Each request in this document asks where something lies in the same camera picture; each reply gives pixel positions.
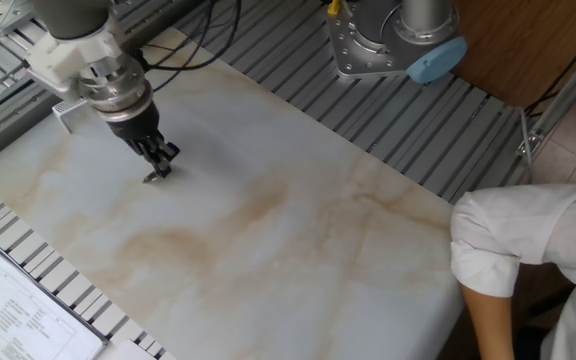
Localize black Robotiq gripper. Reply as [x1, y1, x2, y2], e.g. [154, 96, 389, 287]
[106, 101, 182, 181]

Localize person's bare forearm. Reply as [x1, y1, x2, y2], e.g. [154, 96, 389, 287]
[460, 283, 518, 360]

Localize glossy marble pattern sheet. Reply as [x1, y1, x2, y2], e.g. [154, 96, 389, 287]
[0, 27, 467, 360]

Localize thick printed paper stack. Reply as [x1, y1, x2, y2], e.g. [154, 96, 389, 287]
[0, 236, 110, 360]

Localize white shirt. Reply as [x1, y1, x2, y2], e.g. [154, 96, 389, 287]
[449, 180, 576, 360]

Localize dark gripper cable bundle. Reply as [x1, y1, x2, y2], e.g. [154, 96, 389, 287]
[140, 0, 243, 94]

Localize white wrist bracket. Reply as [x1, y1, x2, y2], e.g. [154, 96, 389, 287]
[25, 28, 125, 104]

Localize silver robot mount plate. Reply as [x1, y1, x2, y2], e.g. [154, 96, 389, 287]
[326, 0, 412, 80]

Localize black floor cables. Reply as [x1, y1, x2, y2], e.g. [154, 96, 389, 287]
[523, 22, 576, 185]

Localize aluminium profile post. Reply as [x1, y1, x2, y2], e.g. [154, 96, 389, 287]
[515, 29, 576, 157]

